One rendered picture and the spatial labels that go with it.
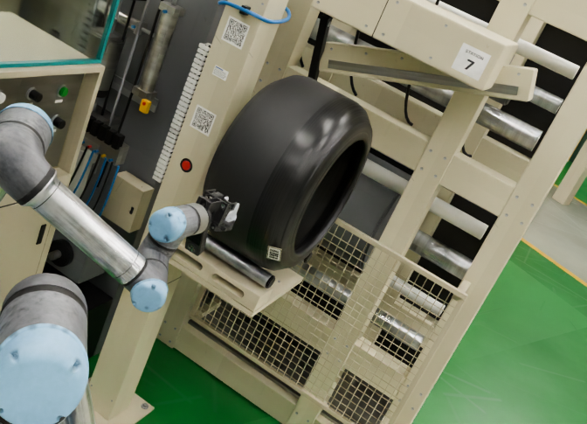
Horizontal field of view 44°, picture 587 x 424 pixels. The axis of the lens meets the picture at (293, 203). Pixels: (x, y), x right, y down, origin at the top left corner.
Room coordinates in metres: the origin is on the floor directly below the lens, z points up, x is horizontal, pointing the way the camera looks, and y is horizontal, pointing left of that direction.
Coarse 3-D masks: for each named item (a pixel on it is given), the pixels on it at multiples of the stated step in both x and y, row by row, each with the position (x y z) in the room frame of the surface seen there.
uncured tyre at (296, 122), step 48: (288, 96) 2.01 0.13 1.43; (336, 96) 2.10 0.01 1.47; (240, 144) 1.89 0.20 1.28; (288, 144) 1.89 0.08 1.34; (336, 144) 1.94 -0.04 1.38; (240, 192) 1.86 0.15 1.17; (288, 192) 1.84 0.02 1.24; (336, 192) 2.34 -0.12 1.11; (240, 240) 1.89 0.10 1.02; (288, 240) 1.89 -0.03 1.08
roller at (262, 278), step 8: (208, 240) 2.01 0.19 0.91; (216, 240) 2.02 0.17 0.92; (208, 248) 2.00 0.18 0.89; (216, 248) 2.00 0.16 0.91; (224, 248) 2.00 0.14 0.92; (224, 256) 1.98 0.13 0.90; (232, 256) 1.98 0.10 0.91; (240, 256) 1.99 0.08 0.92; (232, 264) 1.98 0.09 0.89; (240, 264) 1.97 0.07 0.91; (248, 264) 1.97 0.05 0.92; (256, 264) 1.98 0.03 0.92; (248, 272) 1.96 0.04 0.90; (256, 272) 1.95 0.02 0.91; (264, 272) 1.96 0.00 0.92; (256, 280) 1.95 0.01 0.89; (264, 280) 1.94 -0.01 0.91; (272, 280) 1.95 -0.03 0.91
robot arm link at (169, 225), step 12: (156, 216) 1.44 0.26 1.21; (168, 216) 1.44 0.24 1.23; (180, 216) 1.45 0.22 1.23; (192, 216) 1.50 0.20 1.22; (156, 228) 1.43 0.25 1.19; (168, 228) 1.42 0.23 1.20; (180, 228) 1.44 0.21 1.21; (192, 228) 1.49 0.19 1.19; (156, 240) 1.44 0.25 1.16; (168, 240) 1.42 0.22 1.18; (180, 240) 1.47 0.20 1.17
